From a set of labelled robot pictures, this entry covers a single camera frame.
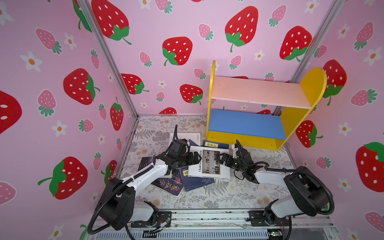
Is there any black book white chinese title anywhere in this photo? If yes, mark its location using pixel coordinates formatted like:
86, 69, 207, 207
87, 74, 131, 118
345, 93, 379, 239
138, 156, 156, 173

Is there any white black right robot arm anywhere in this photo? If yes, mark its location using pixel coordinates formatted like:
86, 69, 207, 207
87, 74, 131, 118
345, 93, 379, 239
215, 142, 335, 226

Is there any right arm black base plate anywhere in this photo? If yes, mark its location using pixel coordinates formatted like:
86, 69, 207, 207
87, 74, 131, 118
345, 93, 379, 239
246, 210, 290, 227

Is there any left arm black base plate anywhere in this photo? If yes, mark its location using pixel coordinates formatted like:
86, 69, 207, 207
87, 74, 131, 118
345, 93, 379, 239
131, 211, 172, 228

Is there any yellow pink blue bookshelf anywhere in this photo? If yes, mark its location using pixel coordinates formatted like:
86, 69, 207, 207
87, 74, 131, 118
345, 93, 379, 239
206, 65, 327, 151

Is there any aluminium front rail frame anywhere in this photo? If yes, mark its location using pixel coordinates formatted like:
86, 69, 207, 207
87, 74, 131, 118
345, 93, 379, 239
85, 209, 341, 240

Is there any white Chokladfabriken photo book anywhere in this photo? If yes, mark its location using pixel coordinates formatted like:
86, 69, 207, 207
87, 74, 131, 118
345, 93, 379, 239
188, 146, 231, 180

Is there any navy book by shelf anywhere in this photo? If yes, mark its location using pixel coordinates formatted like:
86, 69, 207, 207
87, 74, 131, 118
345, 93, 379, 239
203, 140, 230, 149

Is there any white book black spanish text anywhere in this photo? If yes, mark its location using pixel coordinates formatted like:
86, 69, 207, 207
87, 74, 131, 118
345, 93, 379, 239
177, 133, 201, 146

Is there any dark book orange calligraphy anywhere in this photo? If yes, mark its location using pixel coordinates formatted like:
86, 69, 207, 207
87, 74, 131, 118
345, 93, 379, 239
151, 170, 184, 197

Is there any navy book lower yellow label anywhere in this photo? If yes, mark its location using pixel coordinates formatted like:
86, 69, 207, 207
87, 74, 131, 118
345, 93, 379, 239
182, 174, 215, 192

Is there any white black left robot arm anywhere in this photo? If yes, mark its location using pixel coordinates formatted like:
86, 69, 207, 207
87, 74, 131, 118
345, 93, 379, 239
87, 139, 202, 235

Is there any navy book upper yellow label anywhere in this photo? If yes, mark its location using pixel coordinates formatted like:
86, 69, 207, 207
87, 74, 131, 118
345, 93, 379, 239
188, 140, 199, 147

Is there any navy book yellow label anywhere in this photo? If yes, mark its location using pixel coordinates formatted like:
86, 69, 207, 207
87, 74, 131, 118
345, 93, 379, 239
182, 174, 215, 192
188, 140, 199, 147

